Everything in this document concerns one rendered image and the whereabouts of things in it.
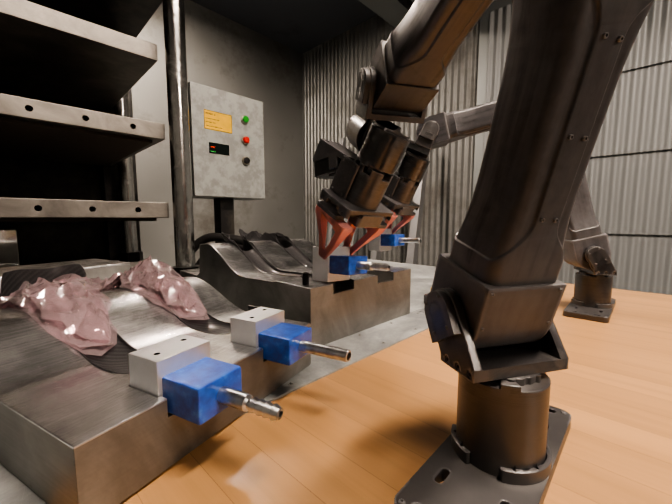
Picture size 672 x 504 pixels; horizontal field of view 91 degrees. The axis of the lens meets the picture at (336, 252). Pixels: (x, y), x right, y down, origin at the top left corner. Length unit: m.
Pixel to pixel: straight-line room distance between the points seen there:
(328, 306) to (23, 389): 0.33
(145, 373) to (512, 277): 0.28
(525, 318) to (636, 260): 2.24
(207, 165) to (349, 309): 0.95
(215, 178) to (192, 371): 1.11
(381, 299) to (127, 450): 0.43
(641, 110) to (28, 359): 2.60
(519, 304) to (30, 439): 0.35
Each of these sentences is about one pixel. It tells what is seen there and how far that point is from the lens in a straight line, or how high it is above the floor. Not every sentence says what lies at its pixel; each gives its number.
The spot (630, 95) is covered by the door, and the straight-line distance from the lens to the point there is 2.59.
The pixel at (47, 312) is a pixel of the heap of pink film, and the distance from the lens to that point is 0.43.
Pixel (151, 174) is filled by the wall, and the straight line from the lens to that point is 3.08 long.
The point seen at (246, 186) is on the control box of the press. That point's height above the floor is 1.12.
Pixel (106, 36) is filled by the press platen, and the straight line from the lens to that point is 1.32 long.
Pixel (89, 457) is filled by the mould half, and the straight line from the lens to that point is 0.28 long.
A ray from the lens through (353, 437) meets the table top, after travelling 0.33.
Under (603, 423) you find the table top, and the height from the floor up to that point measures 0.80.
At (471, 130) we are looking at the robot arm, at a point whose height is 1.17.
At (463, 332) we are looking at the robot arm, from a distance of 0.25.
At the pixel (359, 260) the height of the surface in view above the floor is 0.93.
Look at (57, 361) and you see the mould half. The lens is 0.39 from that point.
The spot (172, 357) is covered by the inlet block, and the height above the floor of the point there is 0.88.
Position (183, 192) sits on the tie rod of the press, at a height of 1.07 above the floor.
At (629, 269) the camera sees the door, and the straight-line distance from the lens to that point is 2.52.
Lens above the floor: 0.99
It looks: 6 degrees down
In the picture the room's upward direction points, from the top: straight up
